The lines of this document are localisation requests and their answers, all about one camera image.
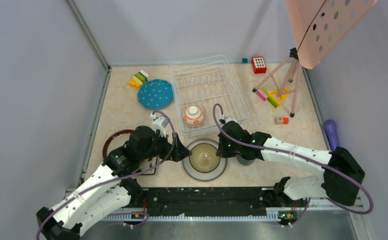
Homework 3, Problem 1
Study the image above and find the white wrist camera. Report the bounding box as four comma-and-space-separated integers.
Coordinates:
150, 113, 169, 138
219, 114, 237, 125

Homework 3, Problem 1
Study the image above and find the yellow toy frame block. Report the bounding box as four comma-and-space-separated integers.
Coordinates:
274, 93, 289, 105

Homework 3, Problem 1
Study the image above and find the white wire dish rack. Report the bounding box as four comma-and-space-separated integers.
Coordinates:
169, 55, 249, 137

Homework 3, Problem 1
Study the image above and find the orange patterned white bowl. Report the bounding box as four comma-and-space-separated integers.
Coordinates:
182, 105, 205, 127

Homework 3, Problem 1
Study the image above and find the pink toy block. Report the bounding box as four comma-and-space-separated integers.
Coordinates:
256, 89, 268, 102

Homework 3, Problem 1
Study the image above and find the brown flower glazed bowl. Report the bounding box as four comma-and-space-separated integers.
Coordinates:
189, 143, 220, 173

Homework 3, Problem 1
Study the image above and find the square leaf patterned plate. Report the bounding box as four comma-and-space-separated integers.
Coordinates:
135, 156, 159, 176

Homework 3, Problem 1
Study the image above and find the teal polka dot plate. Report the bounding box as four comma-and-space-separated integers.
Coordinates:
137, 79, 174, 110

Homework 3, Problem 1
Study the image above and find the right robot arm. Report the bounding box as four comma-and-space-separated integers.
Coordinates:
218, 120, 365, 207

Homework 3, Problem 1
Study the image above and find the red white toy block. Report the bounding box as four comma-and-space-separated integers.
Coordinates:
251, 56, 267, 74

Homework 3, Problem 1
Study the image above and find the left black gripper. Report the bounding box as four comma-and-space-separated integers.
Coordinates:
138, 129, 191, 162

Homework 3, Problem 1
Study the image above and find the white plate with characters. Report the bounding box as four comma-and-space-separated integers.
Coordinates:
182, 138, 228, 182

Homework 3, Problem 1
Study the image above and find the red rimmed round plate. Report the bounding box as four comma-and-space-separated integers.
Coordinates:
102, 129, 133, 160

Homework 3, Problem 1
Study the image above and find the purple handle tool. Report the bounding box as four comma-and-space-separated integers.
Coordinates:
323, 119, 339, 151

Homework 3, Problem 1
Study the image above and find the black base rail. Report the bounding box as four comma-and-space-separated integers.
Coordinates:
125, 187, 307, 217

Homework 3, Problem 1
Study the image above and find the orange wooden toy block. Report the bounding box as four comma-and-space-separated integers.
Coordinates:
274, 116, 289, 125

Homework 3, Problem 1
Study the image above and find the green toy block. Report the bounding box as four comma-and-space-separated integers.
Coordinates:
261, 87, 280, 108

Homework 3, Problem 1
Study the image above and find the dark green mug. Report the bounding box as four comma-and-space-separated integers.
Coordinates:
236, 155, 255, 166

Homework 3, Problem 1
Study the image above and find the pink perforated music stand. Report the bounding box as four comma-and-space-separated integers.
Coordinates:
252, 0, 377, 117

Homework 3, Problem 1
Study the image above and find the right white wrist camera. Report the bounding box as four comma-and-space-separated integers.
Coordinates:
219, 114, 237, 125

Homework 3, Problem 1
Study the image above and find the colourful block stack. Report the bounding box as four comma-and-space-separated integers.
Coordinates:
128, 69, 149, 89

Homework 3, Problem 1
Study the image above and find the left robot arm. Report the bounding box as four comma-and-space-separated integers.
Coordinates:
36, 126, 191, 240

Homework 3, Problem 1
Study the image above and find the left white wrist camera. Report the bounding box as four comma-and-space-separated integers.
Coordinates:
150, 113, 169, 138

